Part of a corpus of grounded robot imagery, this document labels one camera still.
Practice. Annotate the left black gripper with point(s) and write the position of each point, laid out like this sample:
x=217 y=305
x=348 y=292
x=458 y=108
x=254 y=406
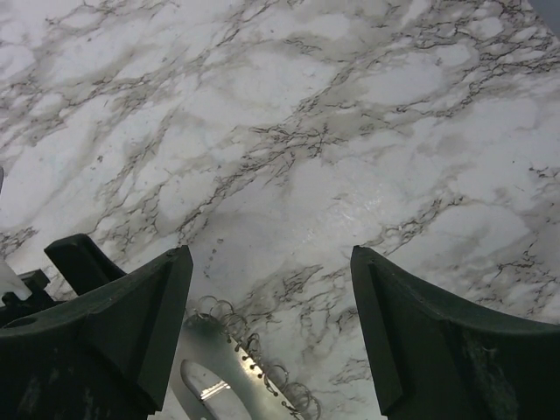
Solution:
x=79 y=260

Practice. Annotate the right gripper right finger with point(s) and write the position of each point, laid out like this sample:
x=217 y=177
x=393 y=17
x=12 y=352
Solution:
x=435 y=355

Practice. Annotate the metal carabiner with key rings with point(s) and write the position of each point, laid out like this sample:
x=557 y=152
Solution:
x=219 y=371

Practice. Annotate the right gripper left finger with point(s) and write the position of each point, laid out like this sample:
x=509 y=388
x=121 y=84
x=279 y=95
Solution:
x=106 y=354

